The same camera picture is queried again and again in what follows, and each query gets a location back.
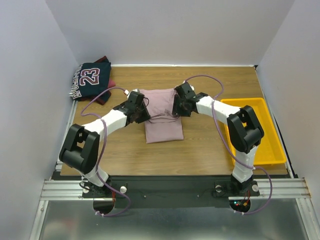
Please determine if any pink ribbed tank top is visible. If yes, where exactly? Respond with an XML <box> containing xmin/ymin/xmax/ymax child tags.
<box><xmin>139</xmin><ymin>88</ymin><xmax>184</xmax><ymax>144</ymax></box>

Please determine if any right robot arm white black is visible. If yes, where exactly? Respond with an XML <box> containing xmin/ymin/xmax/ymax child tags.
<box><xmin>172</xmin><ymin>82</ymin><xmax>265</xmax><ymax>195</ymax></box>

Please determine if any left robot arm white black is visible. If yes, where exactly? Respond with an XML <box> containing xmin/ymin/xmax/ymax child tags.
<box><xmin>59</xmin><ymin>90</ymin><xmax>150</xmax><ymax>197</ymax></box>

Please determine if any maroon folded tank top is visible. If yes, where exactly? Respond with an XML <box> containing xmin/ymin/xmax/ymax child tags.
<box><xmin>89</xmin><ymin>56</ymin><xmax>116</xmax><ymax>105</ymax></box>

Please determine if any navy number 23 jersey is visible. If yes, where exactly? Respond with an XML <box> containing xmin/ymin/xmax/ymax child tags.
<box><xmin>69</xmin><ymin>61</ymin><xmax>111</xmax><ymax>100</ymax></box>

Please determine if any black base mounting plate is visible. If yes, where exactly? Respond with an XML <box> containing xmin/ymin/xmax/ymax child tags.
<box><xmin>80</xmin><ymin>175</ymin><xmax>260</xmax><ymax>210</ymax></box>

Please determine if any yellow plastic tray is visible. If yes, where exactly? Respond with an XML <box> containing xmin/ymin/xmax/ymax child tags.
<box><xmin>221</xmin><ymin>97</ymin><xmax>286</xmax><ymax>166</ymax></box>

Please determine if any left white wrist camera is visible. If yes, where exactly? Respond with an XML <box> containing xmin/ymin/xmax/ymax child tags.
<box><xmin>124</xmin><ymin>88</ymin><xmax>140</xmax><ymax>98</ymax></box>

